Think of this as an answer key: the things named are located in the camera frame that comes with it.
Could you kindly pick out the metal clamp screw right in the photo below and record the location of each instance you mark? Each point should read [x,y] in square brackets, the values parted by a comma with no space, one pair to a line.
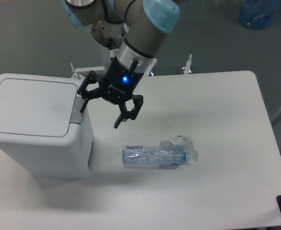
[187,69]

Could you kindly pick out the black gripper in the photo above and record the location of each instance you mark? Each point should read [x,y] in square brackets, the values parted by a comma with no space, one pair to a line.
[119,83]

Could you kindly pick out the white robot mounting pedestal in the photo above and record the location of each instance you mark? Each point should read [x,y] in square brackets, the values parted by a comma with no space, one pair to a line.
[110,37]

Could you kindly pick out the crushed clear plastic bottle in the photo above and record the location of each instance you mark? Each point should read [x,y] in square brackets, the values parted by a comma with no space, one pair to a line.
[152,157]

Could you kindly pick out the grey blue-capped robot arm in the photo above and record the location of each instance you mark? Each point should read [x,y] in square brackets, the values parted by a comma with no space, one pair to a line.
[149,23]

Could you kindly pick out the white lidded trash can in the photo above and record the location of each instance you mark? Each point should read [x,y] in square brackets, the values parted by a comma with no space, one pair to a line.
[43,127]

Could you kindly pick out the white table frame bracket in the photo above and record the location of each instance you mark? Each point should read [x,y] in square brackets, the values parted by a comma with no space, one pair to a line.
[81,73]

